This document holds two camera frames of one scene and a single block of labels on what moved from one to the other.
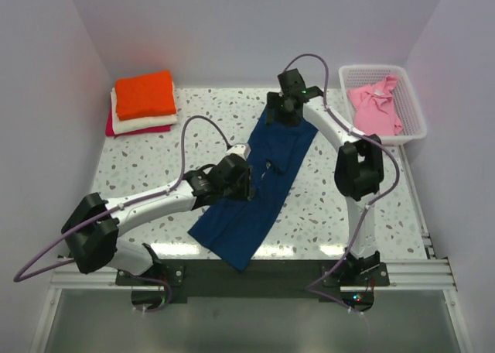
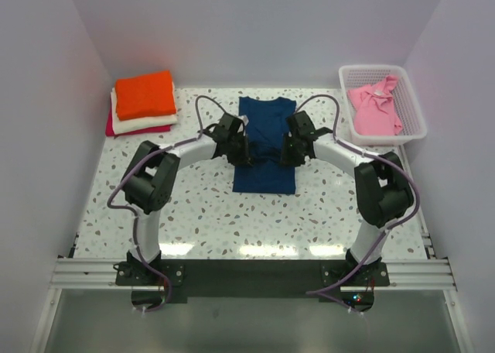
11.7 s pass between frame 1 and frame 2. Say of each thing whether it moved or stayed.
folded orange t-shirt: stayed
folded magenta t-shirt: stayed
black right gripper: moved
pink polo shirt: stayed
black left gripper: moved
